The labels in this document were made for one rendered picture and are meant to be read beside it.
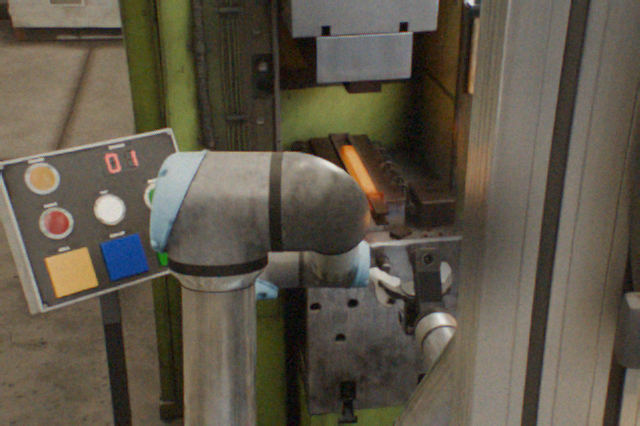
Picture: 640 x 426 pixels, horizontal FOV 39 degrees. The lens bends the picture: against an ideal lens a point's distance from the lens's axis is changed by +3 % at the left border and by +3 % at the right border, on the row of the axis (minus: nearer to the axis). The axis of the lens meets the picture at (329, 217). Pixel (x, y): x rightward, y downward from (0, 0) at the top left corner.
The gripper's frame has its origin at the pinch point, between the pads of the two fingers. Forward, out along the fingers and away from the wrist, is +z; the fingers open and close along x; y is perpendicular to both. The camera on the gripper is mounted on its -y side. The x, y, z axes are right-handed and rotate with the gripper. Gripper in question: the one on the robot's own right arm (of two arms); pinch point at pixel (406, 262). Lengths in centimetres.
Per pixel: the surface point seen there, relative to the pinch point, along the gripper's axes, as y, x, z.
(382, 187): 1.0, 3.8, 37.7
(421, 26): -37.4, 9.2, 30.8
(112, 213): -8, -55, 14
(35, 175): -17, -67, 14
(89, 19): 85, -103, 560
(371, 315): 27.2, -1.0, 24.7
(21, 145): 101, -127, 343
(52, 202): -12, -65, 13
